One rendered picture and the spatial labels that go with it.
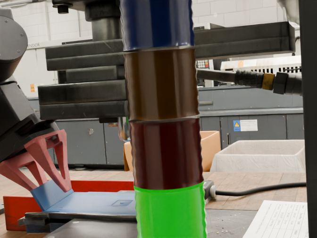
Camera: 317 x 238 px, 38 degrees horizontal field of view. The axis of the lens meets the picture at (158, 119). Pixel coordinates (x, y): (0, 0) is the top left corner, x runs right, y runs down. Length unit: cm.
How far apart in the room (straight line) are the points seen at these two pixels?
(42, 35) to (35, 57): 234
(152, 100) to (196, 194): 5
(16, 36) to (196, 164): 36
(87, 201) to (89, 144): 531
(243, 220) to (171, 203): 55
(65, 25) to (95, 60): 792
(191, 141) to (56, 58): 31
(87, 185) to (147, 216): 63
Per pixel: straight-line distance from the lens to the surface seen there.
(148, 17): 23
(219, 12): 721
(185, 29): 23
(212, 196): 88
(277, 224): 75
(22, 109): 59
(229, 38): 45
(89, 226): 52
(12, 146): 59
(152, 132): 23
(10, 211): 83
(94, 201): 59
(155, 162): 23
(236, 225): 75
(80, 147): 598
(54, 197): 61
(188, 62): 23
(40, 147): 57
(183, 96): 23
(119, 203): 57
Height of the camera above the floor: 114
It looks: 5 degrees down
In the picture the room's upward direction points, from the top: 4 degrees counter-clockwise
